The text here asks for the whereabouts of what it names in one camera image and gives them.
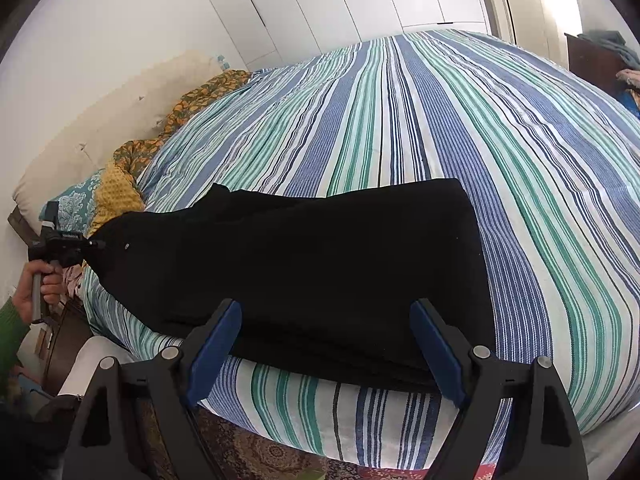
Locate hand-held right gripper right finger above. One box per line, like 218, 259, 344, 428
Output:
409, 298, 588, 480

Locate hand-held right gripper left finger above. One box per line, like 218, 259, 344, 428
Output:
65, 298, 243, 480

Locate black pants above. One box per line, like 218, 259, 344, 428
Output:
82, 177, 496, 393

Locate person's left hand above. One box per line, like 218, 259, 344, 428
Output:
14, 261, 64, 318

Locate teal floral pillow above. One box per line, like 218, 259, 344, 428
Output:
52, 169, 108, 223

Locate mustard yellow pillow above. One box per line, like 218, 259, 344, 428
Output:
87, 162, 147, 238

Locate dark wooden bedside table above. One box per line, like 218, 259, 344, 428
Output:
42, 300, 93, 393

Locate red patterned rug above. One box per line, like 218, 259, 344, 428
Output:
135, 400, 501, 480

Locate beige padded headboard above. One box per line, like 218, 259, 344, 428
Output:
12, 50, 223, 221

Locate orange floral blanket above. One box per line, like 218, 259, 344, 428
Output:
112, 70, 253, 176

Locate bed with striped sheet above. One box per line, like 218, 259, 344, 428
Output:
80, 29, 640, 471

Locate dark wooden dresser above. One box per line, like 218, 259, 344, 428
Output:
565, 32, 631, 101

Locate pile of mixed clothes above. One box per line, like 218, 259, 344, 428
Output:
616, 67, 640, 117

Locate white wardrobe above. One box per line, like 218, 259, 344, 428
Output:
187, 0, 493, 71

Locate grey-blue clothes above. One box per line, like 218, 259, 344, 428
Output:
577, 30, 640, 71

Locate white door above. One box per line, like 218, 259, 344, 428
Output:
472, 0, 518, 43

